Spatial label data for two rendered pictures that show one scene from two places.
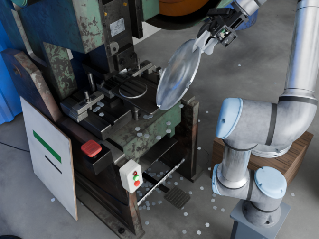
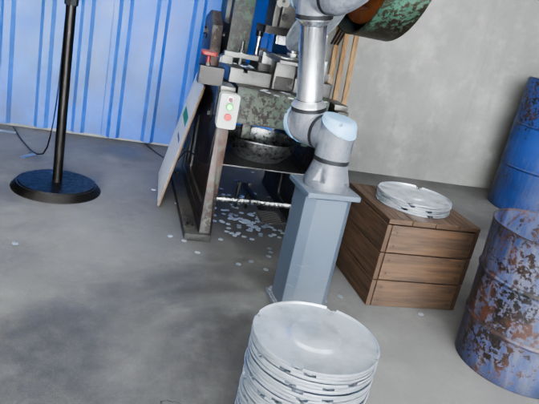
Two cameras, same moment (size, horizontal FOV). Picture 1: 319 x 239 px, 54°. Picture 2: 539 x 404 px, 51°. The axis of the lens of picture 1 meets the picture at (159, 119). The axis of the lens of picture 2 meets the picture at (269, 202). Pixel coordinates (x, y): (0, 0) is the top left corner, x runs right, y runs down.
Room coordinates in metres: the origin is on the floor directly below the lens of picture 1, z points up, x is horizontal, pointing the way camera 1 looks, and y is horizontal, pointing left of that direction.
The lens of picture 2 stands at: (-1.00, -1.09, 0.95)
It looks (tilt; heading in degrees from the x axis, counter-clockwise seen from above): 18 degrees down; 28
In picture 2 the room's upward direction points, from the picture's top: 12 degrees clockwise
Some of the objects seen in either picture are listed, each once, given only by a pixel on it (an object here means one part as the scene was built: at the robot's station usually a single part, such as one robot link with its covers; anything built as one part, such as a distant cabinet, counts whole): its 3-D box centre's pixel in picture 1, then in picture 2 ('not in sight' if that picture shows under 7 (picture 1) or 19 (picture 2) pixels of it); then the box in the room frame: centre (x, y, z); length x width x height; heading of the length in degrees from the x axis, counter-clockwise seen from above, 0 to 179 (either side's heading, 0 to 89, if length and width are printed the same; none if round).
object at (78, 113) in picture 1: (86, 101); (239, 52); (1.07, 0.32, 0.76); 0.17 x 0.06 x 0.10; 135
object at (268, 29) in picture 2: (110, 63); (281, 34); (1.20, 0.20, 0.86); 0.20 x 0.16 x 0.05; 135
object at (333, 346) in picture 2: not in sight; (315, 335); (0.06, -0.70, 0.29); 0.29 x 0.29 x 0.01
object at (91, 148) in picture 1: (92, 153); (208, 60); (0.80, 0.27, 0.72); 0.07 x 0.06 x 0.08; 45
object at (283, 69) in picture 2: (142, 104); (285, 74); (1.07, 0.07, 0.72); 0.25 x 0.14 x 0.14; 45
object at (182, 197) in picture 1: (146, 176); (256, 201); (1.10, 0.10, 0.14); 0.59 x 0.10 x 0.05; 45
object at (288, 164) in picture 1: (258, 157); (399, 244); (1.15, -0.56, 0.18); 0.40 x 0.38 x 0.35; 45
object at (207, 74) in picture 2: (101, 167); (208, 88); (0.81, 0.25, 0.62); 0.10 x 0.06 x 0.20; 135
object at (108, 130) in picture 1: (117, 96); (273, 78); (1.19, 0.20, 0.68); 0.45 x 0.30 x 0.06; 135
